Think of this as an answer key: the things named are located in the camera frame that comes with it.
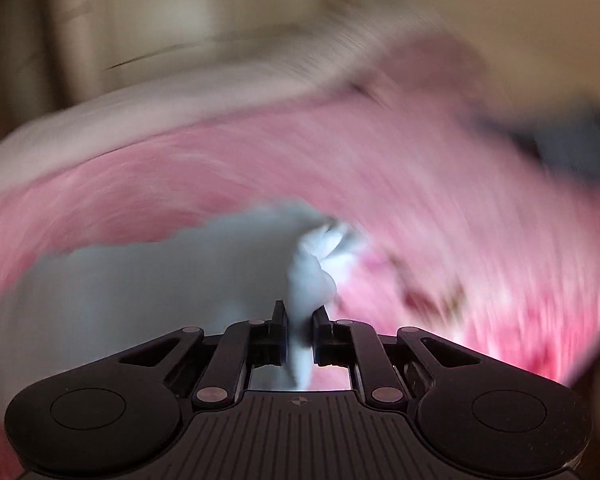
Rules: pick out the beige wardrobe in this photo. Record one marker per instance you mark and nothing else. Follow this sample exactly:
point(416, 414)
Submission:
point(180, 15)

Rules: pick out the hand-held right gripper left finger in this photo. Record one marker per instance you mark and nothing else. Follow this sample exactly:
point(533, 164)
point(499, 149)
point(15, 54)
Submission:
point(279, 321)

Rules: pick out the pink printed blanket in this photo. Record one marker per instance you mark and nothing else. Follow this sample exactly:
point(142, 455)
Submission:
point(430, 200)

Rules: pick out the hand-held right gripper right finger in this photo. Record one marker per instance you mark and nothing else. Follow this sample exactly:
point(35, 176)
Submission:
point(321, 321)

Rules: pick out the light blue garment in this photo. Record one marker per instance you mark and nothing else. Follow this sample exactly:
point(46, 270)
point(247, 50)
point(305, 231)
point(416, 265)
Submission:
point(130, 290)

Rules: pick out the dark blue cloth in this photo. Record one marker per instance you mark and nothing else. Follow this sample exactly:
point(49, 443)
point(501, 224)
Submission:
point(565, 135)

